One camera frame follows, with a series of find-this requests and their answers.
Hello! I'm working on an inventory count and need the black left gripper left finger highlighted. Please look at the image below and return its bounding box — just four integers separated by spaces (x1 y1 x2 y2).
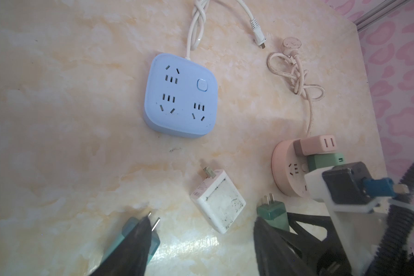
92 216 152 276

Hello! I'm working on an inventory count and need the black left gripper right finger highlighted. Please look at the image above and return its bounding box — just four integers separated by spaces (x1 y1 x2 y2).
254 217 316 276

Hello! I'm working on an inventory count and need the green plug adapter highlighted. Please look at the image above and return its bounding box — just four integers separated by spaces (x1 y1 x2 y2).
256 193 290 232
307 153 345 171

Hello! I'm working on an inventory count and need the pink power strip cable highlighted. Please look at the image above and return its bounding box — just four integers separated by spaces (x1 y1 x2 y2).
266 37 326 137

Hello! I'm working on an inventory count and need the pink round power strip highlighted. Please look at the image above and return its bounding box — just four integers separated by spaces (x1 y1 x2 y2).
271 139 310 198

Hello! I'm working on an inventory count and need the blue square power strip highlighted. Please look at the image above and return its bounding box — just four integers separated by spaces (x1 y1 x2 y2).
144 53 219 138

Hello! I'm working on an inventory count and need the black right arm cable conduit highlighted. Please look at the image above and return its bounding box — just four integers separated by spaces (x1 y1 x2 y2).
370 149 414 276

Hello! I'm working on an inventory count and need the teal plug adapter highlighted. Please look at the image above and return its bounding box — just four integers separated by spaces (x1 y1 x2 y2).
100 215 161 271

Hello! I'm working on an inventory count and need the pink plug adapter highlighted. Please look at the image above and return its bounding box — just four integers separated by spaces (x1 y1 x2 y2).
293 135 338 156

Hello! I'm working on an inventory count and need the white power strip cable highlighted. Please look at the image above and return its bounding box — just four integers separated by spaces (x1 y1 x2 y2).
185 0 267 60

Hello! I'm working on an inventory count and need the white square plug adapter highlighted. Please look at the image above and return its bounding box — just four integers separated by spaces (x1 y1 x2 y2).
190 167 246 234

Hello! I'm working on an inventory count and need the aluminium frame profile right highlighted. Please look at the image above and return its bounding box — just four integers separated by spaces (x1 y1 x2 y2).
354 0 411 32

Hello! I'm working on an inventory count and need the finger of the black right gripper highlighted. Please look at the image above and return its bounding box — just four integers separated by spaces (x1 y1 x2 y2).
282 213 351 276

